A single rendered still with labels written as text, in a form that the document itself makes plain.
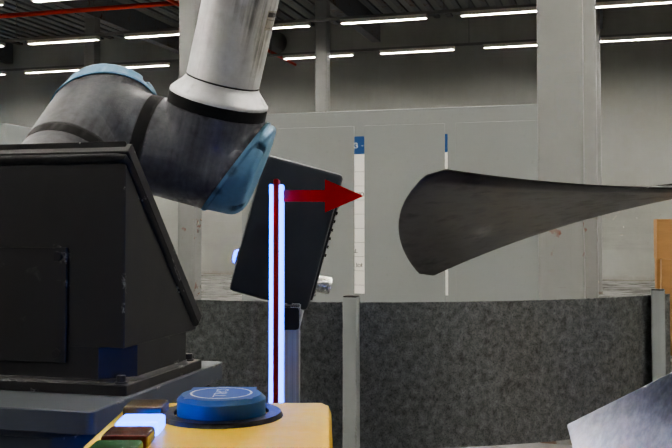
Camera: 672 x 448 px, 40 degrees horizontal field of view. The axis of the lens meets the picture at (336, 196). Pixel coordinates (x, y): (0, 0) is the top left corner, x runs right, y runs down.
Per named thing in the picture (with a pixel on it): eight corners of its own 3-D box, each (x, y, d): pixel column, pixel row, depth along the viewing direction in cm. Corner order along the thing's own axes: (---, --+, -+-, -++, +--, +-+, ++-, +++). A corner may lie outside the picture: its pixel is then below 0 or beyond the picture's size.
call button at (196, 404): (262, 437, 40) (262, 397, 40) (169, 437, 40) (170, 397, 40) (268, 418, 44) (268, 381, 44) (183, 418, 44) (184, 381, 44)
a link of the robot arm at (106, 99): (25, 187, 109) (70, 118, 119) (134, 216, 109) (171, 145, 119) (18, 109, 101) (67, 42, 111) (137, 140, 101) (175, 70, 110)
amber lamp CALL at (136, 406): (162, 420, 41) (162, 406, 41) (121, 420, 41) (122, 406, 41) (169, 411, 43) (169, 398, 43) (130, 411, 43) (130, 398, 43)
